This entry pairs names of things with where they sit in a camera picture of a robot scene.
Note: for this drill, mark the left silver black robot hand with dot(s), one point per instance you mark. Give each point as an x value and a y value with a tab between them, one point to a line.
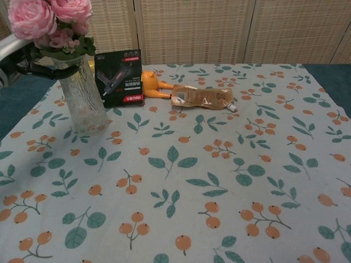
19	59

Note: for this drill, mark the pink artificial flower bouquet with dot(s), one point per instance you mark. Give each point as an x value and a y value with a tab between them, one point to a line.
52	26

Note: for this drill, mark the clear glass cup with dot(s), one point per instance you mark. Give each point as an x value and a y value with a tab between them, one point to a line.
83	96

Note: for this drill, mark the black glue gun box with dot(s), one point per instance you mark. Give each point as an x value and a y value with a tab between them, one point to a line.
120	79

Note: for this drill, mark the orange rubber chicken toy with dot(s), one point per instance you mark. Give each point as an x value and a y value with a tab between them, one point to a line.
156	85

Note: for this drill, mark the brown spouted refill pouch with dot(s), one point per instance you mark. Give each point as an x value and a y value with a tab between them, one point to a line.
203	97

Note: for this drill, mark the bamboo folding screen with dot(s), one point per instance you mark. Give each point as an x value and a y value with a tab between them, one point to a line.
208	30

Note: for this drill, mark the floral print tablecloth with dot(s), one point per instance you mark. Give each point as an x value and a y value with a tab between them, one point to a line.
175	170

